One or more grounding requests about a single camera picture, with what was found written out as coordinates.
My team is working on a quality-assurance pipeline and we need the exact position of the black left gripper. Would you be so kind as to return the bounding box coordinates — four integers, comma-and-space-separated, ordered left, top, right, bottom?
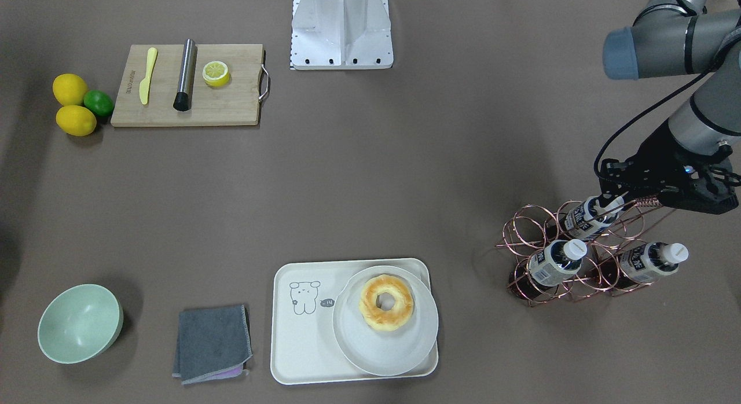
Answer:
600, 121, 739, 215

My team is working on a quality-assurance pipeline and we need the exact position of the tea bottle top rack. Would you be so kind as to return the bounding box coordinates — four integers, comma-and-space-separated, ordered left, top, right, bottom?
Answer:
559, 196, 622, 241

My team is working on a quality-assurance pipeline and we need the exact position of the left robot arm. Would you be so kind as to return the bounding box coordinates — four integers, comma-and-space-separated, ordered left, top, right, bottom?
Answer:
593, 0, 739, 215

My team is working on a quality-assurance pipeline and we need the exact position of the cream serving tray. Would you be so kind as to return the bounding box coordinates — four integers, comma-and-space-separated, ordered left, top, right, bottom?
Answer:
270, 258, 439, 385

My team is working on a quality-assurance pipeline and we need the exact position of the glazed donut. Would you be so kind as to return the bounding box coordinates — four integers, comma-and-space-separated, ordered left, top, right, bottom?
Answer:
359, 274, 414, 331

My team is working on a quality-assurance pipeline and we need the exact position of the white round plate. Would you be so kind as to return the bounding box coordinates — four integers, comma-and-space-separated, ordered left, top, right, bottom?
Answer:
332, 265, 439, 377

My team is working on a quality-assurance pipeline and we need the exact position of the wooden cutting board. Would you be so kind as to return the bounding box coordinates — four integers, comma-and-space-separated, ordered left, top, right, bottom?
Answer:
109, 43, 265, 127

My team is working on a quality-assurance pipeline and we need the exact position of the half lemon slice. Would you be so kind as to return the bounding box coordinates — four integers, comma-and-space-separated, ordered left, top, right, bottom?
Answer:
201, 60, 231, 88

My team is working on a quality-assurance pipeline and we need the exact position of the grey folded cloth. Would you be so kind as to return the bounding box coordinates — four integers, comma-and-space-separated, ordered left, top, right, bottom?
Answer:
172, 304, 252, 385

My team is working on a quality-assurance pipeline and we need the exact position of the steel cylinder muddler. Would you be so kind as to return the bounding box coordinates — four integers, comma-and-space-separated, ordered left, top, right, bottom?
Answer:
173, 38, 197, 112

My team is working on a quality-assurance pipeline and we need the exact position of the yellow plastic knife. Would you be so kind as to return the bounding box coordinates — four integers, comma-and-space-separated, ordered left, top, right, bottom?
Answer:
138, 46, 158, 106

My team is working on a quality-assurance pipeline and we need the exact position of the green lime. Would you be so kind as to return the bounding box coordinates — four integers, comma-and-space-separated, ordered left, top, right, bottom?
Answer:
83, 90, 115, 117

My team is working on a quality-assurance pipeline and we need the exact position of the yellow lemon lower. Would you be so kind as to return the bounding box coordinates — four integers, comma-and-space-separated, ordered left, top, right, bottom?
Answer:
56, 104, 97, 137

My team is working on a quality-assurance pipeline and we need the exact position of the yellow lemon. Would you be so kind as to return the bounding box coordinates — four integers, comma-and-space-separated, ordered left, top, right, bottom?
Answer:
56, 104, 97, 137
52, 74, 89, 106

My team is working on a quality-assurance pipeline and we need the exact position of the mint green bowl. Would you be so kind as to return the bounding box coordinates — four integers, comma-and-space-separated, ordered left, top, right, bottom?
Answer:
37, 284, 124, 364

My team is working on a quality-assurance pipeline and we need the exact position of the yellow lemon upper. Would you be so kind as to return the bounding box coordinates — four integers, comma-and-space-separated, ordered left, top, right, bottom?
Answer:
52, 74, 89, 106

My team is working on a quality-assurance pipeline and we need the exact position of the copper wire bottle rack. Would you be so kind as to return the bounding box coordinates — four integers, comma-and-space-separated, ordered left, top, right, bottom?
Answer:
496, 197, 677, 307

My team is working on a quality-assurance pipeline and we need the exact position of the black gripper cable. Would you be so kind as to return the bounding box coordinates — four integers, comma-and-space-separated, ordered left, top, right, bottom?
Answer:
594, 48, 730, 182

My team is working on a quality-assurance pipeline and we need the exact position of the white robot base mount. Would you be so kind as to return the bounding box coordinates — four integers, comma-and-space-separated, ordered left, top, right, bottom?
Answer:
289, 0, 394, 70

